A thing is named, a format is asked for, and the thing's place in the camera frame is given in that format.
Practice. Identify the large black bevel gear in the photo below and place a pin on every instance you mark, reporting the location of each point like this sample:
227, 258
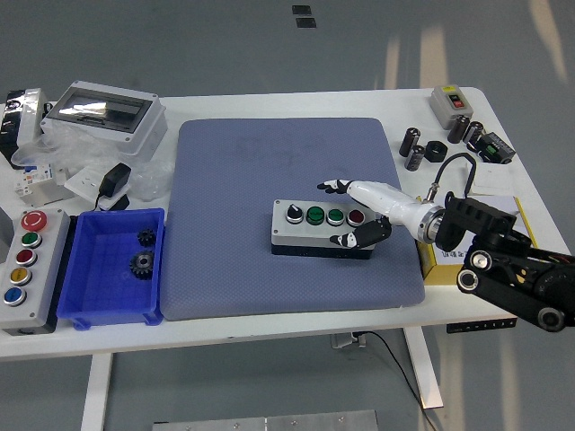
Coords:
143, 266

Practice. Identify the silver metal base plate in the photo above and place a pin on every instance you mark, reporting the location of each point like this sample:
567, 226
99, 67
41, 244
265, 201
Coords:
269, 422

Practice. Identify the blue plastic bin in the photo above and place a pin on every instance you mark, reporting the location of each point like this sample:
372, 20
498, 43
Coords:
99, 287

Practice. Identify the white circuit breaker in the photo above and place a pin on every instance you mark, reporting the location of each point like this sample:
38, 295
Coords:
33, 177

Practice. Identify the grey bracket under table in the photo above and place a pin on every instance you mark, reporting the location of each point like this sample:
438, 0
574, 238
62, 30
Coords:
346, 341

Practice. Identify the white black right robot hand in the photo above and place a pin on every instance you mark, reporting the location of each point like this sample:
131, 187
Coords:
382, 199

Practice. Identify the grey four-button control box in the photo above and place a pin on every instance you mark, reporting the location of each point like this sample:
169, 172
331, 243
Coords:
314, 235

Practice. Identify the grey red-black push switch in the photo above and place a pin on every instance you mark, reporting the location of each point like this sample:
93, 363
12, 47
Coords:
449, 105

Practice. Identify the grey enclosure with clear lid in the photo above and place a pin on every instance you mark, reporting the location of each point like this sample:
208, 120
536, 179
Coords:
112, 125

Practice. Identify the black power adapter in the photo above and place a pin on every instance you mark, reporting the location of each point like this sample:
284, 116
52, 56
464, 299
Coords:
114, 179

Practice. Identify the yellow white cardboard box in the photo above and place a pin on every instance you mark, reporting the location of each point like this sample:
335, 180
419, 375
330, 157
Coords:
442, 271

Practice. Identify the black cylindrical capacitor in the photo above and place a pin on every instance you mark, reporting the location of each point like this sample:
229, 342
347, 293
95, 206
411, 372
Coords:
414, 158
458, 129
473, 132
410, 141

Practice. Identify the black hex nut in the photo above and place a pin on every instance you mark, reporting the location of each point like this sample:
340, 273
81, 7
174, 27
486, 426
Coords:
436, 151

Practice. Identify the grey metal plate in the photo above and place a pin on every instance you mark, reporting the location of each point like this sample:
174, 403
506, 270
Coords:
47, 195

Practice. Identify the white table leg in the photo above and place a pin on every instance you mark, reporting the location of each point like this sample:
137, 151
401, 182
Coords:
96, 390
424, 372

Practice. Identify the white wall socket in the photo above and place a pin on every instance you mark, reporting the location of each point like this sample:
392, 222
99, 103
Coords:
83, 182

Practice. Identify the small black bevel gear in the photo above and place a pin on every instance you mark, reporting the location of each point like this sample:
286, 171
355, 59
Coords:
146, 237

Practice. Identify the black module with green terminal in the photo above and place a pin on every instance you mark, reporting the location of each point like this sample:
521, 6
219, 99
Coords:
494, 148

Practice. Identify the black table control panel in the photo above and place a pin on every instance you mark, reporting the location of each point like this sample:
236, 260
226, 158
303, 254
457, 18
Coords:
480, 326

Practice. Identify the dark floor plate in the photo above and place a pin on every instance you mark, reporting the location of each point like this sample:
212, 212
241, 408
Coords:
302, 10
305, 23

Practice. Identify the white wall switch plate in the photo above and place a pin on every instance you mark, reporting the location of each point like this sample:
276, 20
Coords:
494, 179

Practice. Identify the clear plastic bag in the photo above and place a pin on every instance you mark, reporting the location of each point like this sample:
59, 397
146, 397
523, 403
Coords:
85, 152

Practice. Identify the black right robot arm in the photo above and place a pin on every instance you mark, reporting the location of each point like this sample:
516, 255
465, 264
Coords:
494, 224

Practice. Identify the blue-grey cushioned mat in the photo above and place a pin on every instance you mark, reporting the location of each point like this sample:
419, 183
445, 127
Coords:
215, 224

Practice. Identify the grey five-button control box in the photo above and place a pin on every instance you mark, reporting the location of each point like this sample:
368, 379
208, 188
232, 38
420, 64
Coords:
36, 274

